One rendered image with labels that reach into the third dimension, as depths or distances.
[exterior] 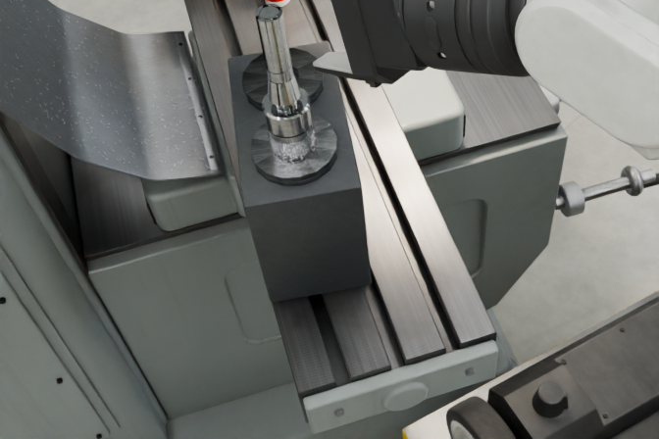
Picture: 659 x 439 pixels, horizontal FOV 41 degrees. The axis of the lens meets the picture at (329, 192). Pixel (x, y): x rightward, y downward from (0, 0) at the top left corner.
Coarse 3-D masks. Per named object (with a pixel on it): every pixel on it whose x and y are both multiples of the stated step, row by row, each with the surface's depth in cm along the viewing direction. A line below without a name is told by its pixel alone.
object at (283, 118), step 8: (304, 96) 86; (264, 104) 86; (272, 104) 86; (296, 104) 86; (304, 104) 86; (264, 112) 86; (272, 112) 85; (280, 112) 85; (288, 112) 85; (296, 112) 85; (304, 112) 85; (272, 120) 85; (280, 120) 85; (288, 120) 85; (296, 120) 85
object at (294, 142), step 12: (312, 120) 88; (276, 132) 87; (288, 132) 86; (300, 132) 87; (312, 132) 89; (276, 144) 88; (288, 144) 88; (300, 144) 88; (312, 144) 90; (288, 156) 89; (300, 156) 89
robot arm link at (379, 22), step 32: (352, 0) 62; (384, 0) 60; (416, 0) 56; (448, 0) 55; (352, 32) 64; (384, 32) 62; (416, 32) 57; (448, 32) 55; (352, 64) 66; (384, 64) 64; (416, 64) 62; (448, 64) 58
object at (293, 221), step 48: (240, 96) 98; (336, 96) 96; (240, 144) 93; (336, 144) 91; (288, 192) 89; (336, 192) 89; (288, 240) 94; (336, 240) 95; (288, 288) 101; (336, 288) 102
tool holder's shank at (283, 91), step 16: (256, 16) 77; (272, 16) 77; (272, 32) 78; (272, 48) 79; (288, 48) 81; (272, 64) 81; (288, 64) 81; (272, 80) 83; (288, 80) 83; (272, 96) 84; (288, 96) 84
